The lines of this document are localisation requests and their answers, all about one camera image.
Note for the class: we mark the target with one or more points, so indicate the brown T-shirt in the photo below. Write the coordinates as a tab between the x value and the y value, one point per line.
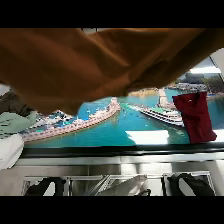
83	63

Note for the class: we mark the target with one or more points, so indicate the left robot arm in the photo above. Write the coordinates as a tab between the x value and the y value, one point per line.
43	188

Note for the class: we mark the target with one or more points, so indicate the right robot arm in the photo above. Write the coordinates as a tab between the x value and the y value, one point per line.
195	185

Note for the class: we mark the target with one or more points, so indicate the red garment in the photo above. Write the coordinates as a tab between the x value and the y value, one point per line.
195	116

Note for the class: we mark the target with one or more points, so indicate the pale green garment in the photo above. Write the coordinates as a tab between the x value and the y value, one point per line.
16	123

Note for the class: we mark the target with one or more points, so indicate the dark grey garment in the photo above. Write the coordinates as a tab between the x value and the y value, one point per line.
13	103

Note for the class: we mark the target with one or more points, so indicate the white garment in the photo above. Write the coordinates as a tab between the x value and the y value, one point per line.
10	150

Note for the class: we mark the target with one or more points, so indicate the silver frame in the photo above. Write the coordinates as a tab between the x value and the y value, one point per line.
100	160

